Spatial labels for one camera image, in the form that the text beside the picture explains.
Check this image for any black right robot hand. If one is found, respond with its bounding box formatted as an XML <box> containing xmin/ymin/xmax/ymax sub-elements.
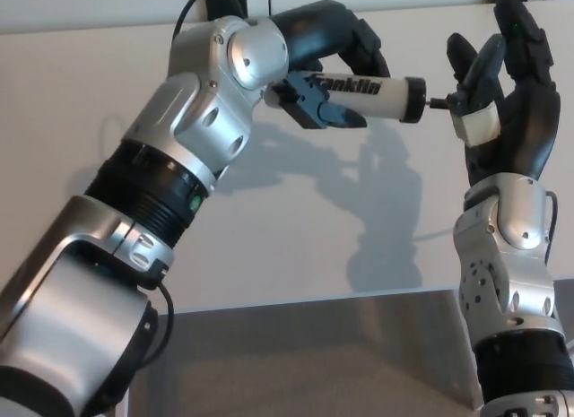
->
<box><xmin>446</xmin><ymin>0</ymin><xmax>563</xmax><ymax>187</ymax></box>

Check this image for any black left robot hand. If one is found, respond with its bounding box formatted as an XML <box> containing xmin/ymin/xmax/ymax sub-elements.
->
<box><xmin>261</xmin><ymin>0</ymin><xmax>393</xmax><ymax>132</ymax></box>

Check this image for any white Franklin air pump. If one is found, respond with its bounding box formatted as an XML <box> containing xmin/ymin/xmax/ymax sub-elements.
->
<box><xmin>263</xmin><ymin>69</ymin><xmax>450</xmax><ymax>125</ymax></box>

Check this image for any white cabinet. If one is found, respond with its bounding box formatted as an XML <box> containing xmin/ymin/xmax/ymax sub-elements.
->
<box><xmin>0</xmin><ymin>0</ymin><xmax>574</xmax><ymax>35</ymax></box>

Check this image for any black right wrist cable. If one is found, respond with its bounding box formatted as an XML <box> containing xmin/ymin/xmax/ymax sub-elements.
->
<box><xmin>543</xmin><ymin>189</ymin><xmax>561</xmax><ymax>268</ymax></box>

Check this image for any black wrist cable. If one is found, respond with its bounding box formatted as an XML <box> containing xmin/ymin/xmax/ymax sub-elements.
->
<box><xmin>173</xmin><ymin>0</ymin><xmax>208</xmax><ymax>38</ymax></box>
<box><xmin>543</xmin><ymin>189</ymin><xmax>561</xmax><ymax>268</ymax></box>

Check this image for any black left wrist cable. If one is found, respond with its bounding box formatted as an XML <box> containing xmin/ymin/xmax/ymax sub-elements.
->
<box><xmin>173</xmin><ymin>0</ymin><xmax>208</xmax><ymax>38</ymax></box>

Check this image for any black left elbow cable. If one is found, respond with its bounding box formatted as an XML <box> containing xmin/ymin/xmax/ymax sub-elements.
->
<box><xmin>142</xmin><ymin>264</ymin><xmax>178</xmax><ymax>378</ymax></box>

